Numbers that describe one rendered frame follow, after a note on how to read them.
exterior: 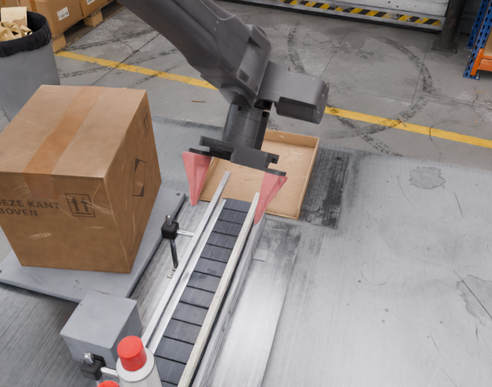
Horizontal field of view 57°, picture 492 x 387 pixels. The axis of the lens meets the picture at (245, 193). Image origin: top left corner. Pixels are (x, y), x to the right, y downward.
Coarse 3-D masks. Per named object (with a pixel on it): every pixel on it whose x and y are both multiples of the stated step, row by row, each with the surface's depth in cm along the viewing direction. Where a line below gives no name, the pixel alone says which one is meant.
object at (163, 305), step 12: (228, 180) 103; (216, 192) 99; (216, 204) 98; (204, 216) 94; (204, 228) 92; (192, 240) 89; (192, 252) 87; (180, 264) 84; (180, 276) 83; (168, 288) 80; (168, 300) 79; (156, 312) 77; (156, 324) 75; (144, 336) 73; (120, 384) 68
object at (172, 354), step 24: (240, 216) 105; (216, 240) 100; (216, 264) 95; (192, 288) 90; (216, 288) 90; (192, 312) 86; (168, 336) 82; (192, 336) 82; (168, 360) 79; (168, 384) 76; (192, 384) 79
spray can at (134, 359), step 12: (132, 336) 60; (120, 348) 59; (132, 348) 59; (144, 348) 63; (120, 360) 62; (132, 360) 58; (144, 360) 60; (120, 372) 61; (132, 372) 60; (144, 372) 60; (156, 372) 63; (132, 384) 60; (144, 384) 61; (156, 384) 64
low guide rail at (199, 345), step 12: (252, 204) 103; (252, 216) 100; (240, 240) 95; (228, 264) 90; (228, 276) 88; (216, 300) 84; (216, 312) 84; (204, 324) 80; (204, 336) 79; (192, 360) 75; (192, 372) 75; (180, 384) 72
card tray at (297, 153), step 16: (272, 144) 133; (288, 144) 133; (304, 144) 132; (224, 160) 128; (288, 160) 128; (304, 160) 128; (208, 176) 121; (240, 176) 123; (256, 176) 123; (288, 176) 123; (304, 176) 123; (208, 192) 118; (224, 192) 118; (240, 192) 118; (256, 192) 118; (288, 192) 118; (304, 192) 115; (272, 208) 114; (288, 208) 114
